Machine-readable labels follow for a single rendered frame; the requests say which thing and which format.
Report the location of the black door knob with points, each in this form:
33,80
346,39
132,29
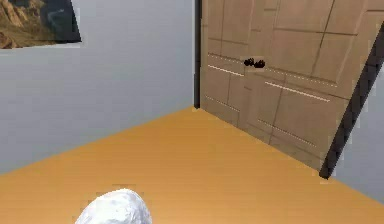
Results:
249,62
259,63

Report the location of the brown wooden double door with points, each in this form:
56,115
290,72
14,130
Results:
283,73

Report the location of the white crumpled lump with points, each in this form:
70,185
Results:
115,208

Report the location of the framed landscape picture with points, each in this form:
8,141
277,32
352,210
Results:
30,20

